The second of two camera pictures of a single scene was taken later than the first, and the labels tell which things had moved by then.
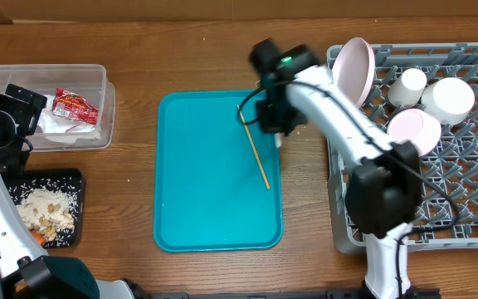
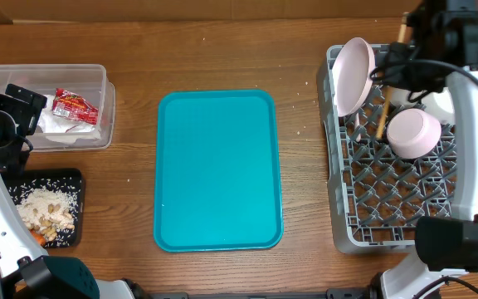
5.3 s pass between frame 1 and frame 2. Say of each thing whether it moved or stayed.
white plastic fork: moved
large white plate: stayed
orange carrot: stayed
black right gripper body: moved
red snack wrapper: stayed
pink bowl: stayed
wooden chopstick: moved
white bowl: stayed
